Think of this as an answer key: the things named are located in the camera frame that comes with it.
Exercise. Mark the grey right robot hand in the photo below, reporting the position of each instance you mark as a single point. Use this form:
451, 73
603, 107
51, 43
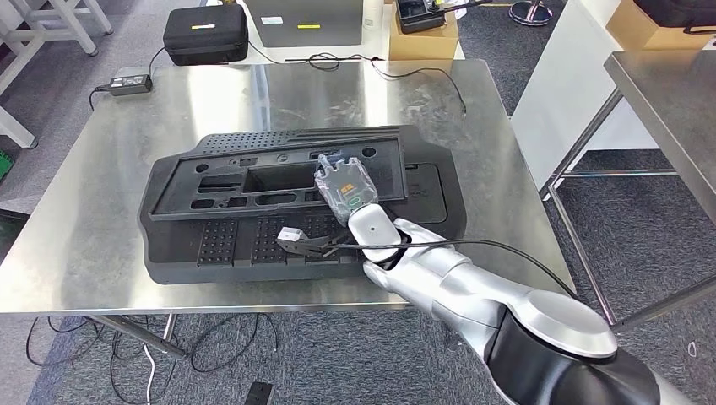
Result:
347, 187

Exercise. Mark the black plastic frame panel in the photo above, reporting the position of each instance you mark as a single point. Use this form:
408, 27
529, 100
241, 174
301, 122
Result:
224, 179

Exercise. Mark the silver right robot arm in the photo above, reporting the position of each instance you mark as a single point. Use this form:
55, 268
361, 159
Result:
475, 290

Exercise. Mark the stainless steel workbench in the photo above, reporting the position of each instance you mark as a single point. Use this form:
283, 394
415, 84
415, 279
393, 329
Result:
140, 140

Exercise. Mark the black plastic engine cover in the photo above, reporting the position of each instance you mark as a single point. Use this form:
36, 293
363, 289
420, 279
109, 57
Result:
436, 184

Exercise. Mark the white desk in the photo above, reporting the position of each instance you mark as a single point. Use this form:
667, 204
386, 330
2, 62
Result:
375, 33

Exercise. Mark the cardboard box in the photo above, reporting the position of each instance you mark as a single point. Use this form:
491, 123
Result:
637, 33
422, 43

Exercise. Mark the grey equipment box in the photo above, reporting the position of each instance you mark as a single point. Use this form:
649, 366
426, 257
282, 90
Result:
307, 22

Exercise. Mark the black electronic device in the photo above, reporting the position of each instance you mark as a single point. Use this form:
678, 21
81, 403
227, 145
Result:
419, 15

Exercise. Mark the black carrying case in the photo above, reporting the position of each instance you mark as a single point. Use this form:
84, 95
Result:
206, 36

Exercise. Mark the black power strip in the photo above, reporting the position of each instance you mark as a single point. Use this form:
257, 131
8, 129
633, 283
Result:
258, 394

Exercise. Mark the white cabinet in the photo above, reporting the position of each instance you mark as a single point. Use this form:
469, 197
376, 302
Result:
565, 100

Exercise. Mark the black power adapter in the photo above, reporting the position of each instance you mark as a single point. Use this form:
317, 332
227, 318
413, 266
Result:
130, 84

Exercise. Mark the chrome stanchion base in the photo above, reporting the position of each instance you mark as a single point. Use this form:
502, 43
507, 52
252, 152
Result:
530, 14

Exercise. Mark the stainless steel table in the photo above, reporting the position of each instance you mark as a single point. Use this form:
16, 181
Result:
671, 112

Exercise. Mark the black flat floor object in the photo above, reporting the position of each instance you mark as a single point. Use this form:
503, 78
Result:
10, 229

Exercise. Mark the green plastic crate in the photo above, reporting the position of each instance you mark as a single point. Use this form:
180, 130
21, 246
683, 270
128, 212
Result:
4, 163

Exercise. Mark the black bag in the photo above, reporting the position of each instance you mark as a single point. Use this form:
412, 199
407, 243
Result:
677, 14

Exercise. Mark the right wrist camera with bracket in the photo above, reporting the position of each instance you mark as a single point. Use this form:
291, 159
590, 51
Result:
305, 243

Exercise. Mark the white frame furniture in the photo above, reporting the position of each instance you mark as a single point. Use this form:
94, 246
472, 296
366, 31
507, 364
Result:
56, 28

